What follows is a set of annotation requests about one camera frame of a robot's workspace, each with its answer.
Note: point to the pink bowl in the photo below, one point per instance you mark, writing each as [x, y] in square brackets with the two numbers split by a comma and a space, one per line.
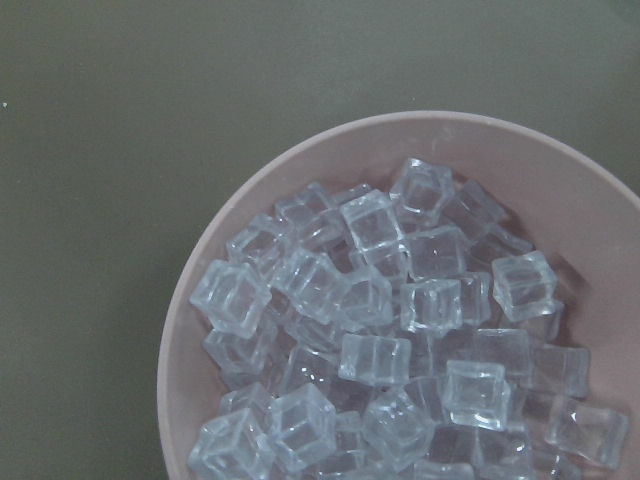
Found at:
[580, 215]

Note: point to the clear ice cubes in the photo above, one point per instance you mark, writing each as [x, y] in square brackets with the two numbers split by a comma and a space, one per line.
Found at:
[398, 334]

